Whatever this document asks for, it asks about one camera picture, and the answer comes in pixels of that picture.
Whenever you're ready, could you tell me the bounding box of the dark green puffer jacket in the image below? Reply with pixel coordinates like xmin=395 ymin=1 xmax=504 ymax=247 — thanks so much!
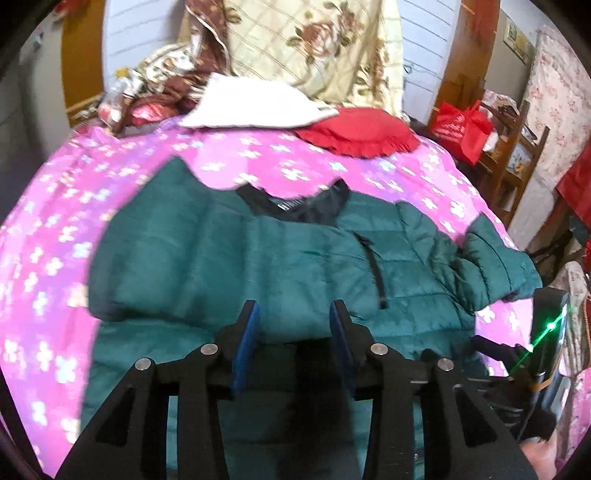
xmin=81 ymin=158 xmax=541 ymax=479

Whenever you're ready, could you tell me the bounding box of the wooden chair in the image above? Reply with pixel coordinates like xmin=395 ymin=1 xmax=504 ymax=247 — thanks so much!
xmin=477 ymin=100 xmax=550 ymax=228

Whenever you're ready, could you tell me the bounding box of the pink floral bed sheet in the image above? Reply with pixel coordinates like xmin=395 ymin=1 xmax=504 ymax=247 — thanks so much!
xmin=1 ymin=122 xmax=534 ymax=475

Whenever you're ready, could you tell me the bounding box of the red shopping bag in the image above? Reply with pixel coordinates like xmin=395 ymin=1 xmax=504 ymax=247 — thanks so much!
xmin=432 ymin=100 xmax=494 ymax=166

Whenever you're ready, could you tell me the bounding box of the red ruffled pillow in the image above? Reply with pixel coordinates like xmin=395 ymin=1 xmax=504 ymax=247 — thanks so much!
xmin=294 ymin=108 xmax=421 ymax=159

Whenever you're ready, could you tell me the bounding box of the pink floral curtain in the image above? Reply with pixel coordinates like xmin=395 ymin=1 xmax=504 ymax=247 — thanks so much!
xmin=508 ymin=26 xmax=590 ymax=249

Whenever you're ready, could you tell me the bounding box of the plastic bottle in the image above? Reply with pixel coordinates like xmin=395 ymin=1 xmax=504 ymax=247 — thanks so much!
xmin=97 ymin=68 xmax=132 ymax=131

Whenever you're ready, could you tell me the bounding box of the grey wardrobe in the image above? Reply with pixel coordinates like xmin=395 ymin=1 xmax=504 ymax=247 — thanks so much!
xmin=1 ymin=14 xmax=70 ymax=185

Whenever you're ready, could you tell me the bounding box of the white pillow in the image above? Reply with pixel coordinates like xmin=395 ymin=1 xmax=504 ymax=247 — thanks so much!
xmin=178 ymin=73 xmax=339 ymax=129

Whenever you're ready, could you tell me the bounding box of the cream floral quilt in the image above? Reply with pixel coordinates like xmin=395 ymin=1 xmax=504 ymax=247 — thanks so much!
xmin=135 ymin=0 xmax=404 ymax=117

